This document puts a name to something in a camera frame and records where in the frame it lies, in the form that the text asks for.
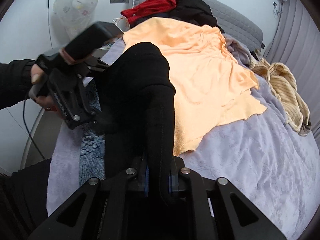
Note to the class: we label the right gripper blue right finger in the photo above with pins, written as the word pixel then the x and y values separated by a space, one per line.
pixel 215 209

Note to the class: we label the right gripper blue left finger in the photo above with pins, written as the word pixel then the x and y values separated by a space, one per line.
pixel 115 208

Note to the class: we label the black pants with patterned lining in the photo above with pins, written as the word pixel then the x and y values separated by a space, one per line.
pixel 136 99

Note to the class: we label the person left hand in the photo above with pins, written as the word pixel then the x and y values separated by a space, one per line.
pixel 61 80

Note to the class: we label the white standing fan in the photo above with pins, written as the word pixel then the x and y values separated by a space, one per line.
pixel 74 15

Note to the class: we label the lavender plush bed blanket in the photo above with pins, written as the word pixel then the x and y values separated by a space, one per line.
pixel 277 169

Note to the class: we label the peach orange cloth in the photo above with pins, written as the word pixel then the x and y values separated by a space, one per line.
pixel 212 89

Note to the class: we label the red garment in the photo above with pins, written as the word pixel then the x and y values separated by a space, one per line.
pixel 147 8

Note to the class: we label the black clothes pile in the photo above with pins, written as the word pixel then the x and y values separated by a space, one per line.
pixel 196 12

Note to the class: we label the tan striped garment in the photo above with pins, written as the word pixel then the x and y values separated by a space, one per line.
pixel 283 86

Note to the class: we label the mauve grey garment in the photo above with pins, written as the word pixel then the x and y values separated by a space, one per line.
pixel 239 51

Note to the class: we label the grey quilted headboard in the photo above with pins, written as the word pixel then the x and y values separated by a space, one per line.
pixel 232 22

